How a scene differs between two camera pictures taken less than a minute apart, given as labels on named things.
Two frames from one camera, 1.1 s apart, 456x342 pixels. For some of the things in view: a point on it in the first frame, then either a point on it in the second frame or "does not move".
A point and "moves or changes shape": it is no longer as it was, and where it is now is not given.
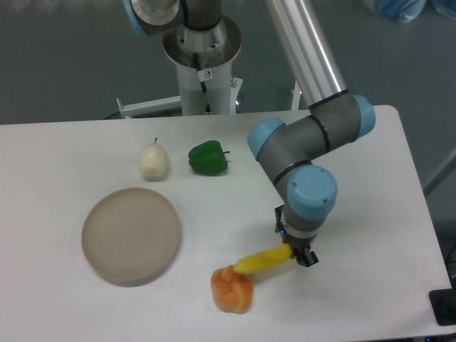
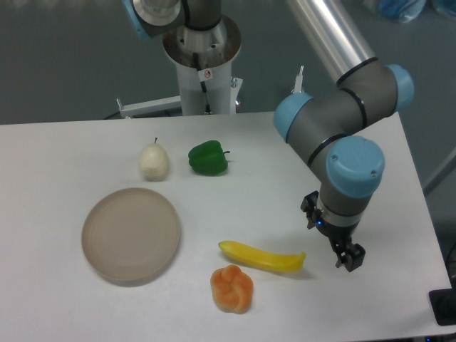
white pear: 154,162 does not move
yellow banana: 264,258 moves or changes shape
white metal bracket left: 127,112 does not move
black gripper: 301,248 -> 353,255
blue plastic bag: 403,11 does not move
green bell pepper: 208,158 does not move
